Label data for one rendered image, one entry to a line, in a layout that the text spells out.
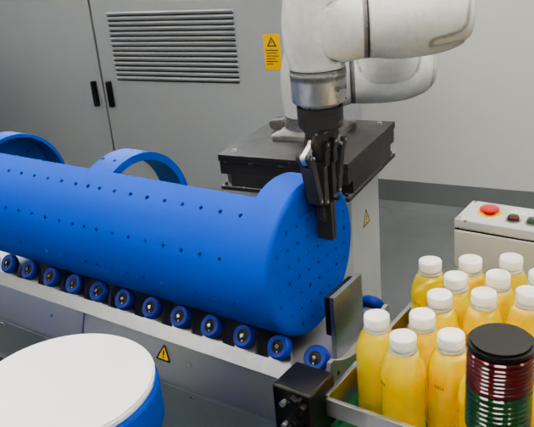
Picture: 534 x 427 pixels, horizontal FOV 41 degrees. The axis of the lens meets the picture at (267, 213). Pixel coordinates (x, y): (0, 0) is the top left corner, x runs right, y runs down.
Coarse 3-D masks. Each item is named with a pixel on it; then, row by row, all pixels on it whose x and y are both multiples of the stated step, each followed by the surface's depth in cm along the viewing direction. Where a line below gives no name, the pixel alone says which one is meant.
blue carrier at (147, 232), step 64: (0, 192) 152; (64, 192) 142; (128, 192) 133; (192, 192) 126; (64, 256) 145; (128, 256) 132; (192, 256) 123; (256, 256) 115; (320, 256) 128; (256, 320) 122; (320, 320) 131
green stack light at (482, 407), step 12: (468, 396) 70; (480, 396) 68; (528, 396) 68; (468, 408) 71; (480, 408) 69; (492, 408) 68; (504, 408) 68; (516, 408) 68; (528, 408) 68; (468, 420) 71; (480, 420) 69; (492, 420) 68; (504, 420) 68; (516, 420) 68; (528, 420) 69
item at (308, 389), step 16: (304, 368) 111; (288, 384) 107; (304, 384) 107; (320, 384) 107; (288, 400) 107; (304, 400) 105; (320, 400) 107; (288, 416) 108; (304, 416) 106; (320, 416) 107
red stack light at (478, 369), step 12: (468, 348) 69; (468, 360) 69; (480, 360) 67; (528, 360) 66; (468, 372) 69; (480, 372) 67; (492, 372) 66; (504, 372) 66; (516, 372) 66; (528, 372) 67; (468, 384) 70; (480, 384) 68; (492, 384) 67; (504, 384) 67; (516, 384) 66; (528, 384) 67; (492, 396) 67; (504, 396) 67; (516, 396) 67
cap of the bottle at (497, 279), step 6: (492, 270) 118; (498, 270) 118; (504, 270) 118; (486, 276) 117; (492, 276) 116; (498, 276) 116; (504, 276) 116; (510, 276) 117; (486, 282) 118; (492, 282) 116; (498, 282) 116; (504, 282) 116; (498, 288) 116
